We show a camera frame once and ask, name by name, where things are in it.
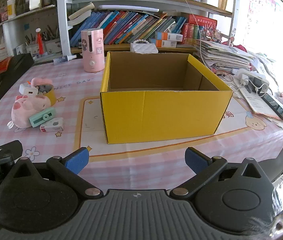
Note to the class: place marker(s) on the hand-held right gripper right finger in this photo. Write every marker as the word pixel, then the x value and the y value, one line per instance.
pixel 196 160

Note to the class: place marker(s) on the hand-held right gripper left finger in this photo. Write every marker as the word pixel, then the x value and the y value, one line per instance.
pixel 77 161

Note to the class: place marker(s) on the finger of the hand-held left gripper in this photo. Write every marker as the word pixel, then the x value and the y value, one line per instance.
pixel 6 148

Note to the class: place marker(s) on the small white printed box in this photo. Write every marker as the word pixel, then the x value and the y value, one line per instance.
pixel 52 125

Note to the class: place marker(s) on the pink pig plush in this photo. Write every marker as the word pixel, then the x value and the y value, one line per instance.
pixel 26 107

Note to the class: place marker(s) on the mint green hole punch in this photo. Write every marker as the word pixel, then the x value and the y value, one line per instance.
pixel 42 117

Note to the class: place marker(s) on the yellow cardboard box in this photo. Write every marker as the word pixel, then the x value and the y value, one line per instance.
pixel 161 115

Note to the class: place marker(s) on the white usb charger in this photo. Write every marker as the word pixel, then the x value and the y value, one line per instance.
pixel 27 89

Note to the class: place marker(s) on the yellow tape roll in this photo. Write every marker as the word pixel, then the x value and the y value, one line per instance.
pixel 52 97

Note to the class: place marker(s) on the black printer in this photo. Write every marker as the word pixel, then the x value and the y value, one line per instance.
pixel 9 72

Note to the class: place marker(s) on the pink checked tablecloth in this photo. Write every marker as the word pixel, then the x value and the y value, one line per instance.
pixel 64 80

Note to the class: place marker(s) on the paper booklet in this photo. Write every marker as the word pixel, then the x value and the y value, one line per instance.
pixel 256 103

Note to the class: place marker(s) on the black smartphone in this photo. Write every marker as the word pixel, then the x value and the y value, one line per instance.
pixel 276 107

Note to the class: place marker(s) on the white power strip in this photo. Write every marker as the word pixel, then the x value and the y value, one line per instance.
pixel 256 80

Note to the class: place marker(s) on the white spray bottle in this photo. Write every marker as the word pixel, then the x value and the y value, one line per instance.
pixel 62 60

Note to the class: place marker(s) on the stack of papers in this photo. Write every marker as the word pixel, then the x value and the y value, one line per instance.
pixel 226 55

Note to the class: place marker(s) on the pink cylindrical humidifier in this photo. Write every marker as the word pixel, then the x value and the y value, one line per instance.
pixel 92 52

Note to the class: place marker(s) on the white desk organiser boxes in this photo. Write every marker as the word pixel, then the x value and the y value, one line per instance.
pixel 51 46

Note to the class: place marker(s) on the white side shelf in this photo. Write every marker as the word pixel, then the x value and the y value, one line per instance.
pixel 14 30

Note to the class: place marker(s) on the orange and white carton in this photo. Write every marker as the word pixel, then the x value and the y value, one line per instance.
pixel 169 36
pixel 166 43

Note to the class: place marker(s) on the white quilted purse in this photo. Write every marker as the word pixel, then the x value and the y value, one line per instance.
pixel 144 48

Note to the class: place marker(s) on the white jar yellow label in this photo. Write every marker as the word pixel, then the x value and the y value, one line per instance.
pixel 11 8

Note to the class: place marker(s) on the red printed box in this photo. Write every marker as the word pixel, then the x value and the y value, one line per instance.
pixel 202 20

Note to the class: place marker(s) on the white bookshelf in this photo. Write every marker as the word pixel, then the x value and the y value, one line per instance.
pixel 62 17

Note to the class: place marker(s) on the row of leaning books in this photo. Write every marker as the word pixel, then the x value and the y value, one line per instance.
pixel 131 27

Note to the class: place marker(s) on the thick white book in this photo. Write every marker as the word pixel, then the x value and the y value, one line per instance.
pixel 81 12

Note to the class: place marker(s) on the white light bar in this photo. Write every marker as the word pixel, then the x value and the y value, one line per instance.
pixel 126 8

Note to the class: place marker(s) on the wall poster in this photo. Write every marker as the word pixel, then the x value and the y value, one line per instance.
pixel 260 10

